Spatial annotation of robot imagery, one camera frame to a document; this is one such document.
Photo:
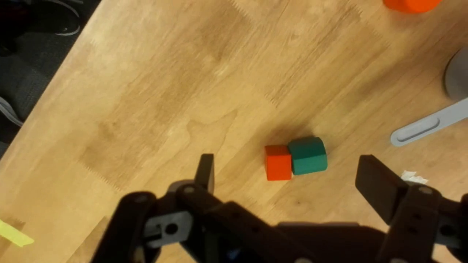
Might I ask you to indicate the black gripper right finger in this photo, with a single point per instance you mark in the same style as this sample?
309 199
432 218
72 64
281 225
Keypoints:
418 216

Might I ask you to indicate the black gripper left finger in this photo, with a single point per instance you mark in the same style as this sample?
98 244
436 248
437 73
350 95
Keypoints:
209 229

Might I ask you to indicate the red cube block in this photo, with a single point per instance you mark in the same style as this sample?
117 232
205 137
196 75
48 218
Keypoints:
277 162

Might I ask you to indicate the green block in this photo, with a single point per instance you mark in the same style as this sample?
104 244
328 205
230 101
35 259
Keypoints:
309 155

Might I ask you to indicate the grey measuring cup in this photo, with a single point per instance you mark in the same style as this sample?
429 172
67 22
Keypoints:
455 85

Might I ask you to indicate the yellow tape piece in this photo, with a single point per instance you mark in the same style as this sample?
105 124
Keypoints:
13 235

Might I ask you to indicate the orange cylinder block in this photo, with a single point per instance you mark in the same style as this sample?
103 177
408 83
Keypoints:
411 6

